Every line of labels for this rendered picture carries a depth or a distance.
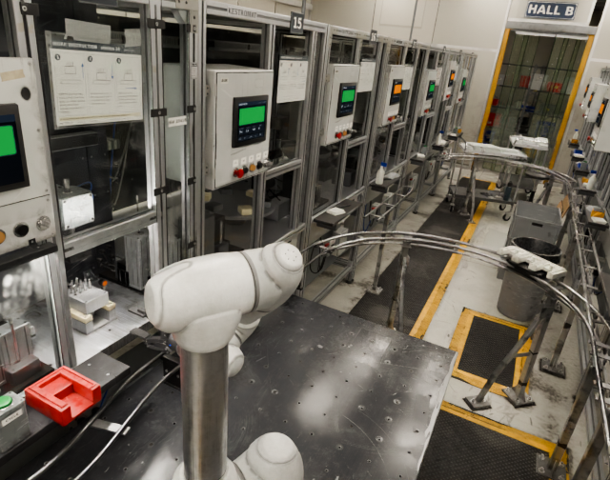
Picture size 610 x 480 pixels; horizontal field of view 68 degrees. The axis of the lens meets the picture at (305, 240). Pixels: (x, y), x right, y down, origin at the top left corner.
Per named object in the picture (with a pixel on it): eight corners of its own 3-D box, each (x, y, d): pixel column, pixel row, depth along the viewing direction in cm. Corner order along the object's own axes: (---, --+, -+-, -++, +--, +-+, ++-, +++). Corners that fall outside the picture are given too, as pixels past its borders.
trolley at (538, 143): (536, 207, 685) (557, 143, 647) (496, 200, 700) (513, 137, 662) (530, 192, 759) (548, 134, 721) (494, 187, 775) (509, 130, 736)
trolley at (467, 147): (447, 212, 618) (464, 142, 580) (442, 200, 670) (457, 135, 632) (514, 222, 609) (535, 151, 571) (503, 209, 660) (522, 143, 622)
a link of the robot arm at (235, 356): (192, 370, 145) (216, 339, 153) (233, 390, 139) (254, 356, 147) (184, 350, 138) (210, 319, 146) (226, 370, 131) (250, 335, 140)
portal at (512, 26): (547, 185, 825) (598, 27, 721) (470, 170, 877) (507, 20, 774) (547, 184, 833) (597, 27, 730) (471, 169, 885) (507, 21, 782)
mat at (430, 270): (412, 359, 313) (413, 357, 313) (335, 330, 336) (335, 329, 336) (497, 183, 801) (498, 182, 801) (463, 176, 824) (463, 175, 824)
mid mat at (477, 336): (527, 406, 281) (528, 404, 281) (438, 372, 303) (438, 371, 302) (533, 329, 365) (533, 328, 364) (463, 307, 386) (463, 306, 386)
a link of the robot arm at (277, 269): (274, 263, 111) (221, 272, 104) (302, 224, 97) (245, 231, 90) (293, 311, 106) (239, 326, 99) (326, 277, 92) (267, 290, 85)
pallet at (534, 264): (494, 261, 284) (498, 247, 280) (508, 258, 291) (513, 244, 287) (548, 289, 256) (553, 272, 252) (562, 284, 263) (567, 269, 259)
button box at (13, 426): (2, 453, 113) (-7, 418, 109) (-17, 440, 116) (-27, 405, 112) (31, 432, 120) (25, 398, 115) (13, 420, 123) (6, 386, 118)
